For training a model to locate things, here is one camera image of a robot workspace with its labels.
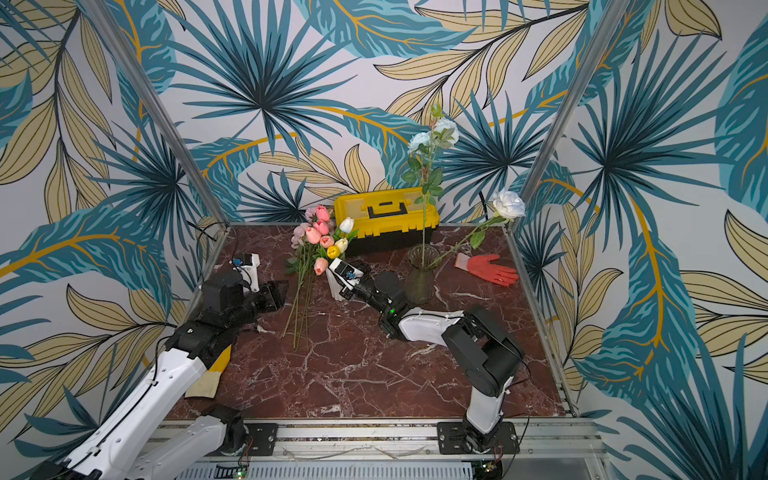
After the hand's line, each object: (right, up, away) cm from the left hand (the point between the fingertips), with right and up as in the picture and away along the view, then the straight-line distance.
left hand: (282, 288), depth 76 cm
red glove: (+62, +4, +33) cm, 70 cm away
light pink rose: (-5, +13, +31) cm, 34 cm away
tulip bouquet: (+10, +12, -2) cm, 16 cm away
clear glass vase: (+36, +1, +10) cm, 37 cm away
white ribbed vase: (+10, -1, +16) cm, 19 cm away
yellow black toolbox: (+27, +20, +24) cm, 41 cm away
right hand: (+13, +8, +2) cm, 15 cm away
